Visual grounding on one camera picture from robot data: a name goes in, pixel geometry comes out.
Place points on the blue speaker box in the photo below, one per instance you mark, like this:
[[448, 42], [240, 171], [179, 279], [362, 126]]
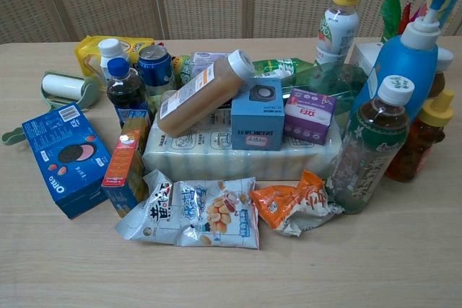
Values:
[[258, 120]]

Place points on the purple and white small box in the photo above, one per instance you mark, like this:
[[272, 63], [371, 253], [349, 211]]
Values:
[[310, 117]]

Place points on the orange and blue snack box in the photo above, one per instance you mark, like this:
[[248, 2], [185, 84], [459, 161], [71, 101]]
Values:
[[127, 163]]

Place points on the white cardboard box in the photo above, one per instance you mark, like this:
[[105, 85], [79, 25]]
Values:
[[362, 59]]

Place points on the blue Oreo cookie box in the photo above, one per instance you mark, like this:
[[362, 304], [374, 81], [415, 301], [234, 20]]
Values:
[[54, 149]]

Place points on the white tissue multipack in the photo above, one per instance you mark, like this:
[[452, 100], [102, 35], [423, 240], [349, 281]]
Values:
[[231, 162]]

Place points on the beige milk tea bottle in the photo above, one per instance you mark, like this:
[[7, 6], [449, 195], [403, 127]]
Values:
[[202, 95]]

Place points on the pale purple wipes pack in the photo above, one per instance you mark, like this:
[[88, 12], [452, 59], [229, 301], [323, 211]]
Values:
[[204, 62]]

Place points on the white peanut snack bag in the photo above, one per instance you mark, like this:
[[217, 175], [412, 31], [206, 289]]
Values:
[[202, 210]]

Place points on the green candy pack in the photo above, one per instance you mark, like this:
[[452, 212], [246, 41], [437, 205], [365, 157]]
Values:
[[182, 68]]

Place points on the orange snack bag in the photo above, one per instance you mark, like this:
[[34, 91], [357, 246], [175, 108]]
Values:
[[288, 203]]

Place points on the blue Pepsi can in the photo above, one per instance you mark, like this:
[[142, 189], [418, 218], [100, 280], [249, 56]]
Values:
[[156, 66]]

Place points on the green plastic soda bottle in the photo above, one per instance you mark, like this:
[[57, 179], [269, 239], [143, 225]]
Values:
[[325, 81]]

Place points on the blue cap cola bottle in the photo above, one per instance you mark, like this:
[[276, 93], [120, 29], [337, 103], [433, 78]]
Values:
[[126, 95]]

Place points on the green label tea bottle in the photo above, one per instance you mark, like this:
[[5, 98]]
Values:
[[371, 149]]

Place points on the white cap clear bottle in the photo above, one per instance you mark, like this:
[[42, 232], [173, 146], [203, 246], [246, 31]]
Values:
[[110, 53]]

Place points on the yellow cap white drink bottle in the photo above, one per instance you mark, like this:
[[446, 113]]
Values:
[[337, 30]]

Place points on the yellow snack bag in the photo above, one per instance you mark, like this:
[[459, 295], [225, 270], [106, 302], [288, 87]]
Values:
[[90, 57]]

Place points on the green lint roller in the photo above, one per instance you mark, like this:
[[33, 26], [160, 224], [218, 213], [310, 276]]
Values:
[[66, 88]]

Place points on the amber honey bottle yellow cap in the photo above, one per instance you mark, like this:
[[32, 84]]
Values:
[[415, 145]]

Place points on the blue pump dispenser bottle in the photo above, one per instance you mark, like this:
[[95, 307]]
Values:
[[404, 66]]

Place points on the colourful feather shuttlecock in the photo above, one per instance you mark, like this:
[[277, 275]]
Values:
[[395, 12]]

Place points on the brown bottle white cap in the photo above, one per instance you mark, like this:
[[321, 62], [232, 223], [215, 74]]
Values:
[[442, 75]]

